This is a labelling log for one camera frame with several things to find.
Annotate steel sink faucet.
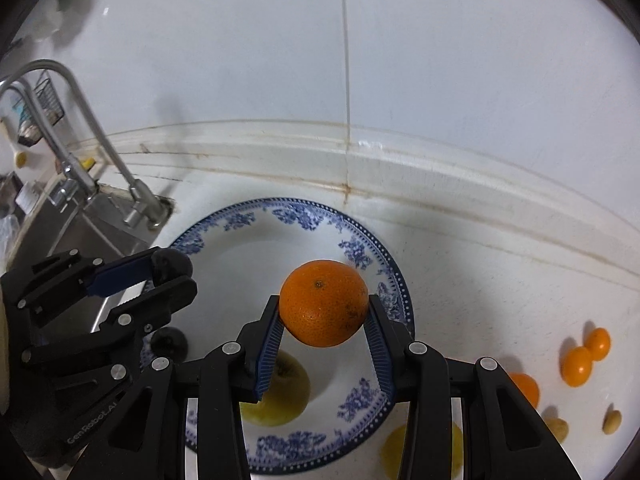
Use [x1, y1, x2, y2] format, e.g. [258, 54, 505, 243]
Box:
[0, 77, 98, 208]

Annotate large yellow-green pear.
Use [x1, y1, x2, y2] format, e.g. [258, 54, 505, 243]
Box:
[380, 422, 463, 480]

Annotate small yellow-green fruit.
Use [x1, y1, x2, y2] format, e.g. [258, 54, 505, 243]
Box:
[240, 350, 311, 427]

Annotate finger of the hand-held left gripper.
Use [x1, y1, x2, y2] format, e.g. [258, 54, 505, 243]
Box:
[82, 246, 193, 298]
[90, 276, 199, 343]

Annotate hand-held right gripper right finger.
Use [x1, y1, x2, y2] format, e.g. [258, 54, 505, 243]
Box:
[362, 295, 576, 480]

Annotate small orange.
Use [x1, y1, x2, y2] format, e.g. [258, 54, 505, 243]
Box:
[507, 372, 541, 410]

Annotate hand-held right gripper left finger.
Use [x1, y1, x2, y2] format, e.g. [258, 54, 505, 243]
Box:
[65, 295, 286, 480]

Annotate orange kumquat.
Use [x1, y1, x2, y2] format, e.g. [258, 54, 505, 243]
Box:
[560, 346, 594, 387]
[585, 327, 612, 361]

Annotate tall gooseneck steel faucet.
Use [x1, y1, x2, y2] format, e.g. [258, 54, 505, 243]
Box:
[10, 59, 168, 228]

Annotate blue and white plate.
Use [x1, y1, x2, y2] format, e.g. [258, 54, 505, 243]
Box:
[140, 197, 416, 476]

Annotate stainless steel sink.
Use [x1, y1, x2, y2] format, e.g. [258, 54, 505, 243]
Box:
[5, 190, 171, 333]

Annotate large orange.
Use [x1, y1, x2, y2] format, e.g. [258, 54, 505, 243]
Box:
[278, 260, 370, 347]

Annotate black wire rack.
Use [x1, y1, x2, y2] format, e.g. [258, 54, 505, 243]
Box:
[32, 70, 66, 126]

